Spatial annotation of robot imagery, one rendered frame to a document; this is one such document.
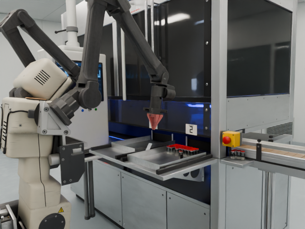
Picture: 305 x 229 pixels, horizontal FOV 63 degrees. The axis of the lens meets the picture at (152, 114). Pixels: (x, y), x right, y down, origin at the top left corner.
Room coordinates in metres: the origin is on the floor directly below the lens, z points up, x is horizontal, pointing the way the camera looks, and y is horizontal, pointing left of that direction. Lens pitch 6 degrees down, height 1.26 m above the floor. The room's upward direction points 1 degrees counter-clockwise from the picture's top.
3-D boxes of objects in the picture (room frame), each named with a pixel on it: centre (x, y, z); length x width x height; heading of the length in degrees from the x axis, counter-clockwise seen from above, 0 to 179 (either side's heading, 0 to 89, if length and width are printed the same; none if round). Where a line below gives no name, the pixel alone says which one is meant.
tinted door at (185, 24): (1.52, -0.18, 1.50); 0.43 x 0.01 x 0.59; 41
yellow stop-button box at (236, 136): (1.28, -0.41, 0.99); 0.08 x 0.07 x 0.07; 131
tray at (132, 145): (1.65, 0.06, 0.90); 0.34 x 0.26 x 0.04; 131
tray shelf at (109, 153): (1.48, 0.01, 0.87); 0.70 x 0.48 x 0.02; 41
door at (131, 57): (1.87, 0.11, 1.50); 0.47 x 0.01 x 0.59; 41
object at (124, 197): (2.41, -0.06, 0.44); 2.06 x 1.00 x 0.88; 41
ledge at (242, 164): (1.30, -0.45, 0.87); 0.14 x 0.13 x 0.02; 131
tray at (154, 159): (1.32, -0.07, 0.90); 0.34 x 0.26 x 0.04; 130
